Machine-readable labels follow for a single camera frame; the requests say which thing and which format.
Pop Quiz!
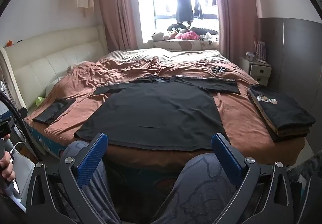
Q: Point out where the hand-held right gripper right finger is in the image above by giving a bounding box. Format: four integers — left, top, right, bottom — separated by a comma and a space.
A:
211, 133, 298, 224

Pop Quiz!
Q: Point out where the brown blanket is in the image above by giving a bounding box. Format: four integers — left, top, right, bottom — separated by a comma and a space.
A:
25, 60, 306, 166

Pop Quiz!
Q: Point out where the mattress with blue side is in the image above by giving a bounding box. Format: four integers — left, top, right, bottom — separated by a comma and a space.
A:
25, 123, 66, 156

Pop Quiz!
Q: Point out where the person's left leg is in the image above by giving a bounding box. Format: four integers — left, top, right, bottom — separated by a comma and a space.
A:
60, 140, 124, 224

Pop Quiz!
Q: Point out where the dark cushion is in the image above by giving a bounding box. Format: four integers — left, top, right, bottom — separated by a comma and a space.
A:
190, 27, 219, 35

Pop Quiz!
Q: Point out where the black and white plush toy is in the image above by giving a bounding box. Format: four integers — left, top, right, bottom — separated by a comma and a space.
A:
167, 23, 189, 33

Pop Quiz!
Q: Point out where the white cable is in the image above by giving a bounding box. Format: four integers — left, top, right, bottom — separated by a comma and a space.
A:
10, 138, 27, 154

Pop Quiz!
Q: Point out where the pink plush toy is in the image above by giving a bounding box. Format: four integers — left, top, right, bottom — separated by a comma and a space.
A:
175, 31, 200, 40

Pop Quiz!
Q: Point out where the black flexible tube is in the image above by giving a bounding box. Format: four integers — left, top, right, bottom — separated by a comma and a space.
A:
0, 91, 41, 164

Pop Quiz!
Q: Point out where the cream padded headboard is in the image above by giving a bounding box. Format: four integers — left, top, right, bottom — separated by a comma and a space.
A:
0, 25, 108, 111

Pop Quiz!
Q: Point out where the person's right leg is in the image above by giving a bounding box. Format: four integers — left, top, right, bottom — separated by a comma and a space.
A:
151, 152, 242, 224

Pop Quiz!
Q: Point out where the white nightstand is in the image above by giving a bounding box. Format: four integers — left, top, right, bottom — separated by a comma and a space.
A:
239, 56, 272, 86

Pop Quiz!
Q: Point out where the folded black garment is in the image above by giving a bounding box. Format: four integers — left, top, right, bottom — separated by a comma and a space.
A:
32, 97, 76, 124

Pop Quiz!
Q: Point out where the pale pillow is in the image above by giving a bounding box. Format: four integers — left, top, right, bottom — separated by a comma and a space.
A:
44, 80, 61, 99

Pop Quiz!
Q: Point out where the grey fluffy cloth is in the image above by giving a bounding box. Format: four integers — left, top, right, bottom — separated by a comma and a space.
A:
287, 150, 322, 189

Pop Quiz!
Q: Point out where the beige plush toy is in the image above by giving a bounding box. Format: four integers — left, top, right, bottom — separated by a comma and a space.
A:
151, 32, 171, 40

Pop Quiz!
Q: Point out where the black t-shirt patterned trim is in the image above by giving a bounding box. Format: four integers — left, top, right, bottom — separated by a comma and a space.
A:
74, 76, 240, 152

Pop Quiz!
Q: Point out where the stack of folded clothes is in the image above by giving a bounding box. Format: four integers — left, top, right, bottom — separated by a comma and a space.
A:
247, 84, 316, 142

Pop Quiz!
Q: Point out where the person's leg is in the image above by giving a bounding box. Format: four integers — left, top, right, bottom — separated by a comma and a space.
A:
151, 152, 242, 224
60, 140, 124, 224

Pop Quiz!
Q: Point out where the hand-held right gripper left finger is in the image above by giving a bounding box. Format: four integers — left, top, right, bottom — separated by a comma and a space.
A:
24, 133, 108, 224

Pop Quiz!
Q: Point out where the person's left hand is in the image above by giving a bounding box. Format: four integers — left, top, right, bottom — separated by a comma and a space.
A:
0, 150, 16, 182

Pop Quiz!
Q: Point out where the pink curtain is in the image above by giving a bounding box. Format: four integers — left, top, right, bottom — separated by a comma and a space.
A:
87, 0, 139, 53
209, 0, 261, 63

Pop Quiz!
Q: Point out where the striped paper bag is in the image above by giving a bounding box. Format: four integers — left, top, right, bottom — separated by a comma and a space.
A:
254, 41, 267, 63

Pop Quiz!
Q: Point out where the cream duvet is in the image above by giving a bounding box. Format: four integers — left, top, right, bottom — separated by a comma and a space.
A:
101, 48, 227, 63

